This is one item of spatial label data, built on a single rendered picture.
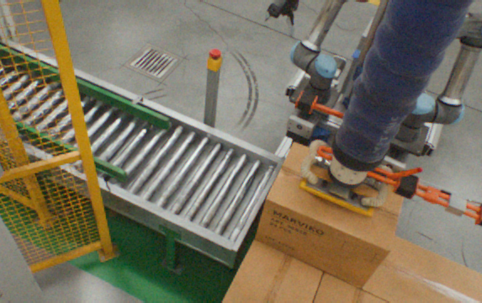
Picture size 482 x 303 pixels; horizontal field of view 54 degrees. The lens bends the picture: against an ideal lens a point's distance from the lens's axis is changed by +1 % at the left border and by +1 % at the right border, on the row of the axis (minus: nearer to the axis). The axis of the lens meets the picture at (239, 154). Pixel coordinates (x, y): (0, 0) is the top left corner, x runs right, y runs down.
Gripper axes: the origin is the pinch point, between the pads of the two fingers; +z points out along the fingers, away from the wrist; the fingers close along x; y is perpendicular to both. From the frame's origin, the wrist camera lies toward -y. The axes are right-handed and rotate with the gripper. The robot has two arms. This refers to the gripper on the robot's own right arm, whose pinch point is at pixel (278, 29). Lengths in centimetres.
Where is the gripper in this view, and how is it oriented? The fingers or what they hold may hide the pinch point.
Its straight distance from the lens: 216.3
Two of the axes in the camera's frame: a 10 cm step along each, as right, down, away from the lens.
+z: -1.1, 6.2, 7.8
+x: -7.8, -5.4, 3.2
